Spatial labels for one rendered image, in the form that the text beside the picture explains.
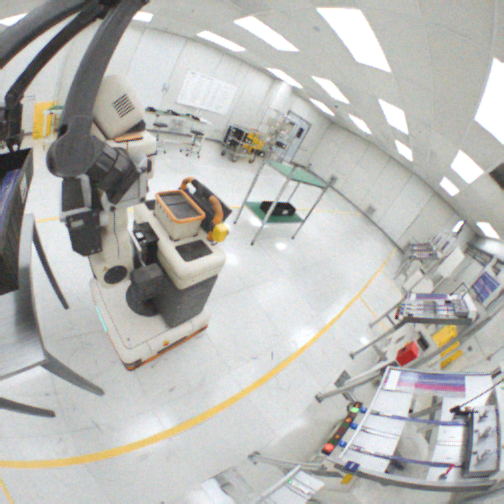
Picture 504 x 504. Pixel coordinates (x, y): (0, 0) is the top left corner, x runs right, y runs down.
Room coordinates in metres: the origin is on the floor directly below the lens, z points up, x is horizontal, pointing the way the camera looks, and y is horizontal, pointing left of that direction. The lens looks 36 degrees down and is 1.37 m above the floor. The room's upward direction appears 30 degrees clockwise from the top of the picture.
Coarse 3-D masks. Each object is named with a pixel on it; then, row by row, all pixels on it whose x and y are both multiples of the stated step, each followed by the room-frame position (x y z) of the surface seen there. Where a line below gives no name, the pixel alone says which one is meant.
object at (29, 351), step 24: (24, 216) 0.14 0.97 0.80; (24, 240) 0.08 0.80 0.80; (24, 264) 0.03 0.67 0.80; (48, 264) 0.18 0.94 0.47; (24, 288) -0.02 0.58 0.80; (0, 312) -0.15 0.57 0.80; (24, 312) -0.06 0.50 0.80; (0, 336) -0.19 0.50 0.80; (24, 336) -0.11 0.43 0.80; (0, 360) -0.24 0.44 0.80; (24, 360) -0.16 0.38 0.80; (48, 360) -0.09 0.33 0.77; (0, 408) -0.50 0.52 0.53; (24, 408) -0.46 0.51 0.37
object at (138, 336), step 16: (96, 288) 0.37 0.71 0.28; (112, 288) 0.44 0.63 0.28; (128, 288) 0.51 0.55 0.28; (96, 304) 0.29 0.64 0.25; (112, 304) 0.36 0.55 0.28; (128, 304) 0.42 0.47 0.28; (112, 320) 0.28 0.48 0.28; (128, 320) 0.34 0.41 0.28; (144, 320) 0.41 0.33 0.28; (160, 320) 0.47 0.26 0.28; (192, 320) 0.59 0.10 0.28; (208, 320) 0.68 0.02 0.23; (112, 336) 0.21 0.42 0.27; (128, 336) 0.27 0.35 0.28; (144, 336) 0.32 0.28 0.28; (160, 336) 0.38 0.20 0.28; (176, 336) 0.45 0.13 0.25; (192, 336) 0.58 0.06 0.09; (128, 352) 0.19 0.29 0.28; (144, 352) 0.25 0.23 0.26; (160, 352) 0.34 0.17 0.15; (128, 368) 0.14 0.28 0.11
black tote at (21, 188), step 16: (0, 160) 0.07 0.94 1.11; (16, 160) 0.14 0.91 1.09; (32, 160) 0.21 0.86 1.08; (0, 176) 0.06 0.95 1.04; (32, 176) 0.20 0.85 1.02; (16, 192) 0.08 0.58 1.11; (16, 208) 0.06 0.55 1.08; (16, 224) 0.05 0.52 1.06; (0, 240) -0.01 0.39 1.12; (16, 240) 0.03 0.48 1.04; (0, 256) -0.02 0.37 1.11; (16, 256) 0.01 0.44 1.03; (0, 272) -0.04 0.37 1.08; (16, 272) -0.01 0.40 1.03; (0, 288) -0.06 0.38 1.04; (16, 288) -0.03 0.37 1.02
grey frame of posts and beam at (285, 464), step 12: (492, 372) 0.31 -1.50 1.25; (348, 384) 0.60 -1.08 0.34; (360, 384) 0.56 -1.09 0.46; (324, 396) 0.57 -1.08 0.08; (432, 408) 0.30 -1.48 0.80; (264, 456) -0.01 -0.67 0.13; (288, 468) -0.05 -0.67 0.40; (312, 468) -0.03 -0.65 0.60; (324, 468) -0.03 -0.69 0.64; (492, 492) -0.31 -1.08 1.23
